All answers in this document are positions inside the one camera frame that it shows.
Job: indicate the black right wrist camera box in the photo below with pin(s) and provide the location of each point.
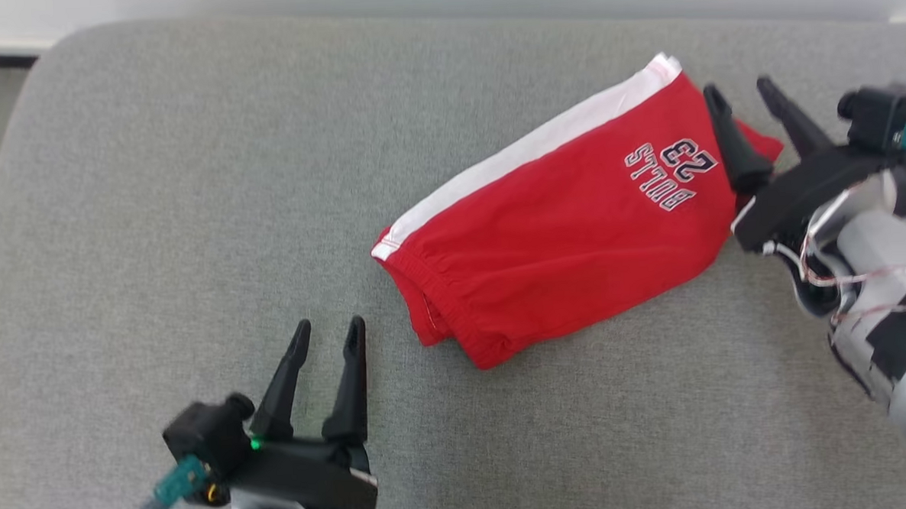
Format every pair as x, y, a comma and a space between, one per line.
879, 113

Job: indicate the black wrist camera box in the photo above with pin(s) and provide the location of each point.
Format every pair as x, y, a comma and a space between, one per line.
209, 437
879, 113

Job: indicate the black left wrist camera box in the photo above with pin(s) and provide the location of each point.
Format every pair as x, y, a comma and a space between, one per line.
209, 437

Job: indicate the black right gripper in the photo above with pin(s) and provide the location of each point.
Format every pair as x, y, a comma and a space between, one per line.
802, 193

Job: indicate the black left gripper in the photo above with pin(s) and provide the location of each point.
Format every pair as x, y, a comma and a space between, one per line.
309, 471

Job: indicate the red shorts with Bulls print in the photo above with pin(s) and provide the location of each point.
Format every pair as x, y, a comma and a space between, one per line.
559, 234

